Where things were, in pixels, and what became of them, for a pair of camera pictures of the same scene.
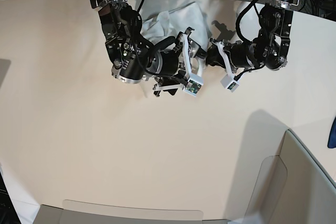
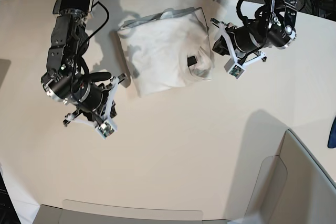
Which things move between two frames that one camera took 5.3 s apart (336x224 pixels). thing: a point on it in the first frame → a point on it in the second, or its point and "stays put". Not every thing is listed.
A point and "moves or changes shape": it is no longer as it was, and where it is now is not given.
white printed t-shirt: (158, 28) moves or changes shape
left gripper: (174, 61) → (91, 99)
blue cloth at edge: (332, 139) stays put
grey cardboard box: (292, 188) stays put
